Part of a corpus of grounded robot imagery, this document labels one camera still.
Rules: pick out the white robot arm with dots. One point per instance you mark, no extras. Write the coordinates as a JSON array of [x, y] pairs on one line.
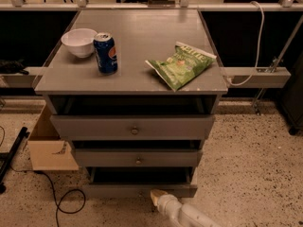
[[180, 214]]

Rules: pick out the black object on rail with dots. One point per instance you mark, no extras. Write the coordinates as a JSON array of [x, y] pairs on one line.
[[12, 67]]

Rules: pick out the white bowl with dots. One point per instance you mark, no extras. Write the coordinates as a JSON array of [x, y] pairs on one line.
[[79, 42]]

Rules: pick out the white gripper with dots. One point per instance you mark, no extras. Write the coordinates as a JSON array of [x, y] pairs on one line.
[[165, 202]]

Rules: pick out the grey bottom drawer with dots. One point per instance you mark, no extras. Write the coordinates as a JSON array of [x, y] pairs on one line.
[[138, 182]]

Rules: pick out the grey drawer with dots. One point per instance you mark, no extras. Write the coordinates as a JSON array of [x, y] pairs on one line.
[[135, 157], [139, 127], [138, 182]]

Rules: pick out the grey drawer cabinet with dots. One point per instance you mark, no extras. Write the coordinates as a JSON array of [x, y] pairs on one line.
[[130, 119]]

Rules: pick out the green chip bag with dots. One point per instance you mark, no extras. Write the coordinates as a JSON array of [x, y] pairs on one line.
[[187, 63]]

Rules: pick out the grey middle drawer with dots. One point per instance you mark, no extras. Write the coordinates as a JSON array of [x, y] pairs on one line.
[[135, 157]]

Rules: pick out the black stand leg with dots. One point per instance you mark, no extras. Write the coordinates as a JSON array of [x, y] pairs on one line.
[[7, 157]]

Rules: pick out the grey metal rail frame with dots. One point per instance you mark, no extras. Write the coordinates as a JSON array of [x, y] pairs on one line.
[[151, 6]]

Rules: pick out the cardboard box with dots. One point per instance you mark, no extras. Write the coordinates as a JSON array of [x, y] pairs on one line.
[[47, 150]]

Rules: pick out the grey top drawer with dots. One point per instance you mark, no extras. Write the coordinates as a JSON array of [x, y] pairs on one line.
[[139, 127]]

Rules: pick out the blue pepsi can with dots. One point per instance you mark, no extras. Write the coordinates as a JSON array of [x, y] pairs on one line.
[[105, 49]]

